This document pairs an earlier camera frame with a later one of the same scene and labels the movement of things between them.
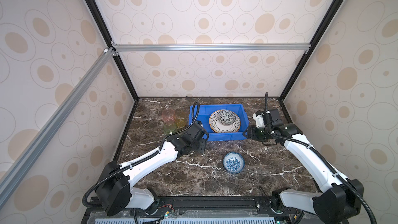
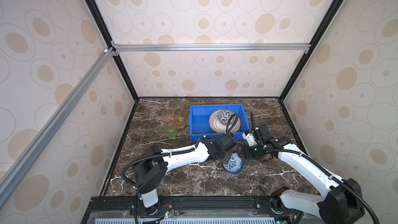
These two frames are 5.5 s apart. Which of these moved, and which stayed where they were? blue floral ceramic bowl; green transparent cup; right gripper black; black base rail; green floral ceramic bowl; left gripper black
Moved: left gripper black; right gripper black
Stayed: black base rail; green transparent cup; blue floral ceramic bowl; green floral ceramic bowl
